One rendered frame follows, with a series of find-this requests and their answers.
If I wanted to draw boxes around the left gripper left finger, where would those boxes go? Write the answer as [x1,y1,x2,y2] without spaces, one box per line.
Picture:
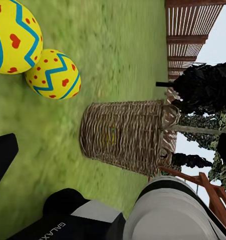
[0,133,19,181]

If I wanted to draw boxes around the wicker basket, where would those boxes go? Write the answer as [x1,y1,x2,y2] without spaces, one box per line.
[80,98,180,179]

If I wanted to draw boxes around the easter egg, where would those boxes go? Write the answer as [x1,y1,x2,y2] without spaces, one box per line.
[24,49,81,99]
[0,0,43,75]

